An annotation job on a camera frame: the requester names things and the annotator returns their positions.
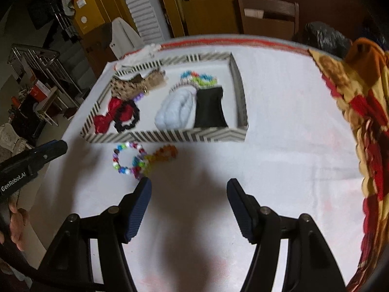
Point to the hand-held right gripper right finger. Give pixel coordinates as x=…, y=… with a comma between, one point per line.
x=241, y=216

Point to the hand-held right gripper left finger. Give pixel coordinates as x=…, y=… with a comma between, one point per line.
x=138, y=213

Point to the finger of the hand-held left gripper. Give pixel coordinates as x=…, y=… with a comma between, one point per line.
x=50, y=153

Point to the striped cardboard box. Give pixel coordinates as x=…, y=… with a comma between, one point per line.
x=182, y=135

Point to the leopard print hair bow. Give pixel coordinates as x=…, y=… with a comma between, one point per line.
x=124, y=86

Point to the person's left hand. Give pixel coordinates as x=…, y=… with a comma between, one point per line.
x=16, y=228

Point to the white lace chair cover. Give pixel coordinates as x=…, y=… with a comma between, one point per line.
x=12, y=140

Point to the red shiny hair bow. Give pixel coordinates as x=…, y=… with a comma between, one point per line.
x=105, y=120

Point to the red box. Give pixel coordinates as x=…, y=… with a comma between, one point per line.
x=41, y=89

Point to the black scrunchie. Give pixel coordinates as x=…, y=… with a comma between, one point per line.
x=129, y=125

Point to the metal stair railing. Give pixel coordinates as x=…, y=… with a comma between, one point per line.
x=42, y=64

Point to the white tablecloth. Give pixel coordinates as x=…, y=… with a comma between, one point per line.
x=288, y=127

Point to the white knitted hair band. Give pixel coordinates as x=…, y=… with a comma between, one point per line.
x=176, y=109

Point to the black cloth hair band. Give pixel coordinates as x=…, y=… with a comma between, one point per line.
x=209, y=109

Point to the white jacket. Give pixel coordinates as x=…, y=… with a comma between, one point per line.
x=124, y=38

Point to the black framed screen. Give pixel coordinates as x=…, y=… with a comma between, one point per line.
x=42, y=15

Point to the white glove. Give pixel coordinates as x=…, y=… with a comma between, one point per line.
x=146, y=50

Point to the white hanging cloth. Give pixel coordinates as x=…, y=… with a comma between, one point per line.
x=67, y=1

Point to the white slatted panel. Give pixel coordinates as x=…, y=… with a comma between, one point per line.
x=139, y=9

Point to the red yellow floral cloth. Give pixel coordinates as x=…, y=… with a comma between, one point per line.
x=364, y=97

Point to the red patterned table cover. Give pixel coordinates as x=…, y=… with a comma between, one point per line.
x=243, y=41

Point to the dark wooden chair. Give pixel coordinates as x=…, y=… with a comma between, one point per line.
x=267, y=26

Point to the yellow wooden shelf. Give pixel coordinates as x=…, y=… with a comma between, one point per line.
x=173, y=3

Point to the black plastic bag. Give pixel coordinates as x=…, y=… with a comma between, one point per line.
x=328, y=38

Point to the light wooden chair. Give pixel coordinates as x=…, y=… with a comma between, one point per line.
x=209, y=18

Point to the white wall switch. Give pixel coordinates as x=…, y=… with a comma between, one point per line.
x=81, y=2

